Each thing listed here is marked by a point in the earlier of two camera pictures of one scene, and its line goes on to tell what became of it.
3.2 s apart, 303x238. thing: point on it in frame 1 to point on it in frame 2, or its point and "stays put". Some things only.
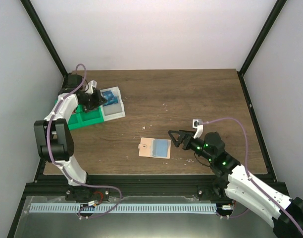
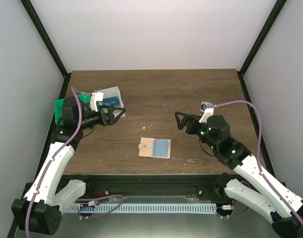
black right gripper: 183,135 to 193,119
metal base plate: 241,224 stays put
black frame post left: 29,10 stays put
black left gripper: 98,99 to 111,121
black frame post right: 277,9 stays put
